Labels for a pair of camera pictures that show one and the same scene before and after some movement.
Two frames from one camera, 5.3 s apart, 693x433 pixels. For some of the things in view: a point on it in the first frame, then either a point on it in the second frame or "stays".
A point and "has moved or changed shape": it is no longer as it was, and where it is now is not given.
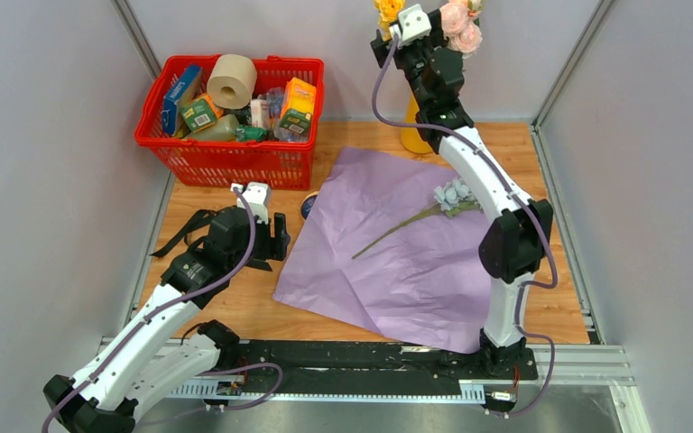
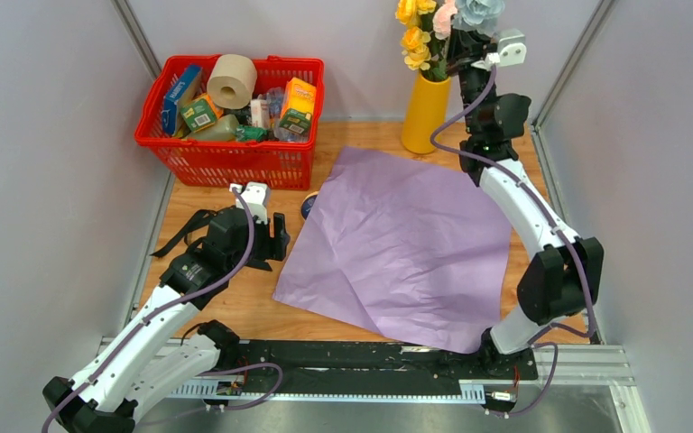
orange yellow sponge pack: (299, 104) stays
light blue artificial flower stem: (451, 198) → (480, 15)
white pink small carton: (260, 113) stays
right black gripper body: (415, 58) → (471, 78)
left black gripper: (274, 248) stays
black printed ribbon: (202, 216) stays
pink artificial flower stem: (461, 32) has moved or changed shape
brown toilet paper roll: (231, 81) stays
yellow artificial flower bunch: (387, 12) has moved or changed shape
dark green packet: (247, 133) stays
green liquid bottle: (224, 129) stays
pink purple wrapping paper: (380, 250) stays
